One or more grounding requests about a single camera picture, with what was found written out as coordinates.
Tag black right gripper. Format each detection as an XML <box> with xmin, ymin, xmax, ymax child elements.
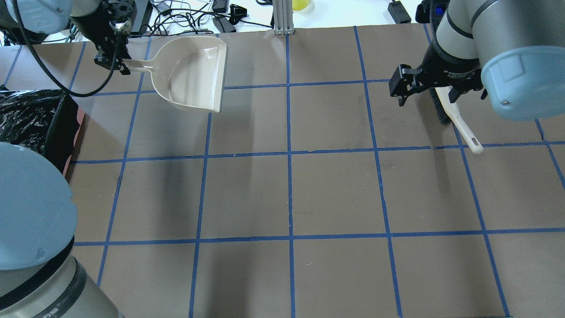
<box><xmin>388</xmin><ymin>49</ymin><xmax>484</xmax><ymax>106</ymax></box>

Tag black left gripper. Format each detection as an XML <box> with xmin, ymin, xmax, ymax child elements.
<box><xmin>86</xmin><ymin>0</ymin><xmax>137</xmax><ymax>74</ymax></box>

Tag white hand brush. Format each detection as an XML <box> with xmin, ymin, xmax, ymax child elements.
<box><xmin>429</xmin><ymin>87</ymin><xmax>483</xmax><ymax>155</ymax></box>

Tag beige plastic dustpan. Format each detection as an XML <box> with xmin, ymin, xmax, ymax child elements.
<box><xmin>123</xmin><ymin>36</ymin><xmax>228</xmax><ymax>113</ymax></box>

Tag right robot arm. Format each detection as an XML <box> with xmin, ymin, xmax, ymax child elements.
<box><xmin>389</xmin><ymin>0</ymin><xmax>565</xmax><ymax>121</ymax></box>

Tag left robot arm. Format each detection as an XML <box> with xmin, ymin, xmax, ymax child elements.
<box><xmin>1</xmin><ymin>0</ymin><xmax>135</xmax><ymax>318</ymax></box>

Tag black lined trash bin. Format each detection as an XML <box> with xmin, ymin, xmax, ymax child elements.
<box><xmin>0</xmin><ymin>85</ymin><xmax>83</xmax><ymax>175</ymax></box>

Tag black power adapter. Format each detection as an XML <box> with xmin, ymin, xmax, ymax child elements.
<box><xmin>387</xmin><ymin>0</ymin><xmax>412</xmax><ymax>24</ymax></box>

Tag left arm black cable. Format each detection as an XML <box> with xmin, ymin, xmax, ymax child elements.
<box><xmin>11</xmin><ymin>0</ymin><xmax>128</xmax><ymax>98</ymax></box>

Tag tangled black cables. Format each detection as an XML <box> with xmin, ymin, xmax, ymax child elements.
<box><xmin>128</xmin><ymin>0</ymin><xmax>274</xmax><ymax>36</ymax></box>

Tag aluminium frame post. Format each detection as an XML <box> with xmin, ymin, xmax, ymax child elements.
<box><xmin>272</xmin><ymin>0</ymin><xmax>295</xmax><ymax>35</ymax></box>

